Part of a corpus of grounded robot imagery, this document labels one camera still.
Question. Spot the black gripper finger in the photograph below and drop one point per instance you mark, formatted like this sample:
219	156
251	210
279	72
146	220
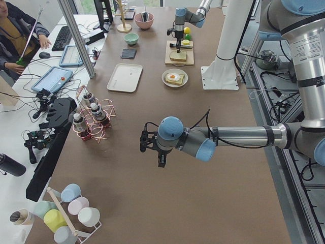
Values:
178	45
162	159

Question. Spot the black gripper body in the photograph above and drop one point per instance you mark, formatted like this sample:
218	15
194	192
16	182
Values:
179	35
161	154

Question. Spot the white round plate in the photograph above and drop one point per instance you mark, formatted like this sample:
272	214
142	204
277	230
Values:
178	71

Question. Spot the cream rectangular tray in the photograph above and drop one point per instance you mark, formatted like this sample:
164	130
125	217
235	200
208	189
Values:
125	78

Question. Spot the half lemon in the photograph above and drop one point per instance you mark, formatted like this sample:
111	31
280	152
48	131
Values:
185	42

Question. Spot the wooden cutting board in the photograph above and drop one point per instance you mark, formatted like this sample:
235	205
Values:
189	55

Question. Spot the metal scoop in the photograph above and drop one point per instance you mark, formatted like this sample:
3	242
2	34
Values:
144	16

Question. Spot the green bowl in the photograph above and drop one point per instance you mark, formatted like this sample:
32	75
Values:
131	38

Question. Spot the grey folded cloth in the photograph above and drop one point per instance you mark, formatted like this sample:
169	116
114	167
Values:
128	53

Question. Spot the wooden mug tree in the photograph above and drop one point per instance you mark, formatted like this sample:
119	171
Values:
123	27

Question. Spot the drink bottle two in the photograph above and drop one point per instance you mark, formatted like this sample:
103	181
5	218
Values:
97	112

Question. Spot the drink bottle three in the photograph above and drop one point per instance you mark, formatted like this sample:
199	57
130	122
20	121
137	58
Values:
78	122

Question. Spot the drink bottle one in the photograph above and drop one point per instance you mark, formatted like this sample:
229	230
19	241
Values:
89	99

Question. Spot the blue cup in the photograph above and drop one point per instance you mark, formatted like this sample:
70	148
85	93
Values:
70	192

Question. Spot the white cup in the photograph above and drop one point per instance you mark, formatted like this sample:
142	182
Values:
89	216

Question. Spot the pink cup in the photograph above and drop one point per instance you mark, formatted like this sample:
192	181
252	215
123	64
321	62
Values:
77	204

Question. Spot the blue teach pendant far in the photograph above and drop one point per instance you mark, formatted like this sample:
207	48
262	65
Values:
70	57

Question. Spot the blue teach pendant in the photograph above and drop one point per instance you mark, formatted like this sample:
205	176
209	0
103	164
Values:
70	57
53	80

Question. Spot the blue teach pendant near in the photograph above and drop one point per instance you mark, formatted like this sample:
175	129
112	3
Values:
53	80

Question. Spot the white cup rack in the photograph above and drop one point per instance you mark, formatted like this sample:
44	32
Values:
82	232

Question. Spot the black keyboard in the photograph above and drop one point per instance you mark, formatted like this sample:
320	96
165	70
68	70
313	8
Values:
63	39

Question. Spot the yellow cup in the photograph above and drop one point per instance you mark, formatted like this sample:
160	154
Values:
53	219

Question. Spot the grey cup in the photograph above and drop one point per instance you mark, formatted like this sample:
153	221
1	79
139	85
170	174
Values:
63	235

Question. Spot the green cup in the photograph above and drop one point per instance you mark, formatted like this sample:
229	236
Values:
42	207

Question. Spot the black computer mouse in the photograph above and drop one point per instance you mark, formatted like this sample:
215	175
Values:
44	54

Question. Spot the black water bottle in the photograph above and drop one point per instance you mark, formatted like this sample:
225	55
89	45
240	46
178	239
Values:
11	166

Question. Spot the beige tumbler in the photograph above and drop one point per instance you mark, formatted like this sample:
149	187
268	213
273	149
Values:
22	217

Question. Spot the person in dark jacket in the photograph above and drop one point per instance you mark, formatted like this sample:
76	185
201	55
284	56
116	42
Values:
21	37

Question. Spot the steel handled yellow knife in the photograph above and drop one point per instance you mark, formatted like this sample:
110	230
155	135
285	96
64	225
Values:
172	45

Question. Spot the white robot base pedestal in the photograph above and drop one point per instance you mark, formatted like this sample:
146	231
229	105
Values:
222	73

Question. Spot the copper wire bottle rack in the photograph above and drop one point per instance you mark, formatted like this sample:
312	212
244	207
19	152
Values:
93	129

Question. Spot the black stand bracket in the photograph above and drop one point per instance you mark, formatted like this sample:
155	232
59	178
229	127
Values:
59	118

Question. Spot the aluminium frame post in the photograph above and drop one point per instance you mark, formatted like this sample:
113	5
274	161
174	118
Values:
79	42

